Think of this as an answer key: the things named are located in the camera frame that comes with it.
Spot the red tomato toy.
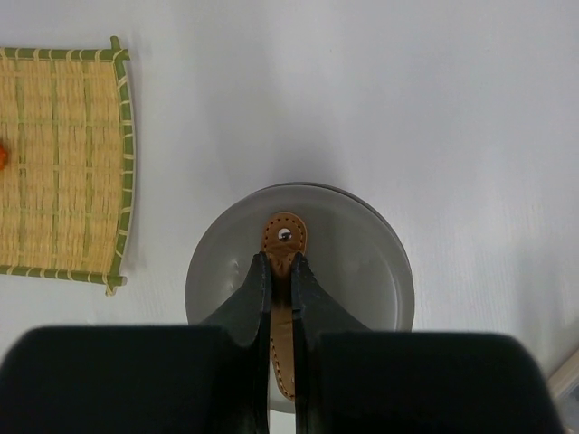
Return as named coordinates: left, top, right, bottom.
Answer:
left=0, top=143, right=9, bottom=171

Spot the brown lid handle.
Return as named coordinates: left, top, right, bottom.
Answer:
left=261, top=212, right=308, bottom=401

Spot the bamboo mat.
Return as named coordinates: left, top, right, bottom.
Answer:
left=1, top=37, right=136, bottom=295

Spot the grey round lid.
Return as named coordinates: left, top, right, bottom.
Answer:
left=184, top=181, right=416, bottom=413

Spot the clear cutlery case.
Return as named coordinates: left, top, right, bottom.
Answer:
left=548, top=353, right=579, bottom=433

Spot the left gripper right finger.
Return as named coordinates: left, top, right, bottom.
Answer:
left=290, top=253, right=369, bottom=433

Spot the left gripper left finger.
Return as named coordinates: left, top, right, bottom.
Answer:
left=203, top=253, right=271, bottom=433

